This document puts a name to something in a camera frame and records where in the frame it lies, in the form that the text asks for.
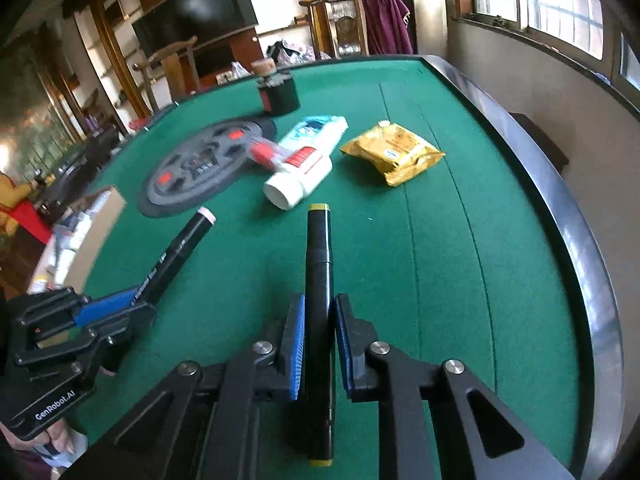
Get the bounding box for black marker yellow cap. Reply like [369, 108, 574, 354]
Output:
[304, 203, 336, 469]

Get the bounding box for black television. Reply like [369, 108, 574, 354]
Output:
[131, 0, 259, 57]

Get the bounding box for round mahjong table control panel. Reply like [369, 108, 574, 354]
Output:
[136, 116, 278, 219]

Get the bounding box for pile of clothes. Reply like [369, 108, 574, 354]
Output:
[265, 38, 332, 64]

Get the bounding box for person's left hand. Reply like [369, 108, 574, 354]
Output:
[0, 416, 91, 470]

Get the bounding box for black red container with tape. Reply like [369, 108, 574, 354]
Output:
[251, 59, 301, 115]

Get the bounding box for wooden chair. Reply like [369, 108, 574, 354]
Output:
[132, 35, 202, 107]

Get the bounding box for maroon cloth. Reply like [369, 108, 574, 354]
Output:
[360, 0, 414, 56]

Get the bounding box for white toothpaste tube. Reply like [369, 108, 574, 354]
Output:
[263, 115, 349, 210]

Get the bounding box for small red white tube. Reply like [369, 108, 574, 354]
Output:
[249, 137, 290, 172]

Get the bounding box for cardboard box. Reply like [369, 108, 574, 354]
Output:
[29, 185, 127, 295]

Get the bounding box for yellow snack packet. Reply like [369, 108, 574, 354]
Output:
[339, 120, 446, 188]

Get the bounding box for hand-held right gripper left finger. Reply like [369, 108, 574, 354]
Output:
[60, 294, 306, 480]

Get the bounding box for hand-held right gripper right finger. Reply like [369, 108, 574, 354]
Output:
[334, 294, 576, 480]

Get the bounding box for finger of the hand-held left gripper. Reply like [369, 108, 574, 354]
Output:
[74, 288, 142, 327]
[86, 303, 157, 349]

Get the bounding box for window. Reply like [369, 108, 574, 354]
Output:
[467, 0, 640, 78]

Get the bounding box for black marker white cap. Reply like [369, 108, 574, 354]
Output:
[131, 207, 217, 307]

